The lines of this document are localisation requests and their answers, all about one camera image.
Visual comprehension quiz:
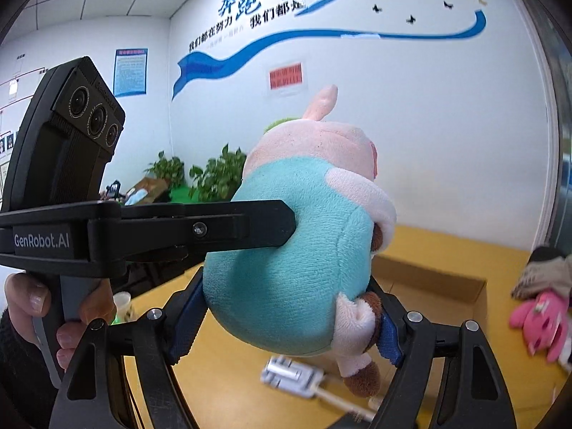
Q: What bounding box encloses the white paper cup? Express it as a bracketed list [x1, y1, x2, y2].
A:
[113, 292, 133, 322]

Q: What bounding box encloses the brown wooden box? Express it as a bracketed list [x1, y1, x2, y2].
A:
[124, 178, 173, 206]

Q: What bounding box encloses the blue ribbon wall decal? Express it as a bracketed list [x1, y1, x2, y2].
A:
[172, 9, 488, 101]

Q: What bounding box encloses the large potted green plant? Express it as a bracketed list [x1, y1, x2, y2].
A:
[190, 143, 247, 202]

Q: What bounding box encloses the red wall notice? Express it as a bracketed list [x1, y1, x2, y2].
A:
[267, 63, 308, 94]

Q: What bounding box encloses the teal and pink pig plush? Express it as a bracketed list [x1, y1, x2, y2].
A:
[202, 84, 398, 398]

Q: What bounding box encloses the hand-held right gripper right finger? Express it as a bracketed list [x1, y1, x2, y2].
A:
[366, 277, 519, 429]

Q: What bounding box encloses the pink plush toy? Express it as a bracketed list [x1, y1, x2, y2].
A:
[508, 290, 572, 376]

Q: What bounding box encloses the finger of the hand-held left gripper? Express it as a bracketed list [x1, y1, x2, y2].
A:
[118, 199, 298, 262]

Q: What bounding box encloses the brown cardboard box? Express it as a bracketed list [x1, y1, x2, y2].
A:
[322, 254, 489, 412]

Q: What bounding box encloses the small potted green plant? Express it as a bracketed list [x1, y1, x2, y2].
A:
[147, 151, 186, 191]

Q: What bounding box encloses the blue wall poster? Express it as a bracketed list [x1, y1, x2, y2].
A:
[113, 48, 148, 98]

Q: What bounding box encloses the grey and black cloth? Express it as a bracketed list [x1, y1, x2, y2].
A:
[511, 246, 572, 302]

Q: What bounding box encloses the person's left hand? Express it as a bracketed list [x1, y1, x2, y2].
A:
[4, 272, 117, 367]

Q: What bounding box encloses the white charger with cable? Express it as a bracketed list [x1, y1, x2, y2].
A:
[260, 354, 380, 421]

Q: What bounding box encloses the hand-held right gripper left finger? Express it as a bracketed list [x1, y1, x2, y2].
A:
[48, 265, 211, 429]

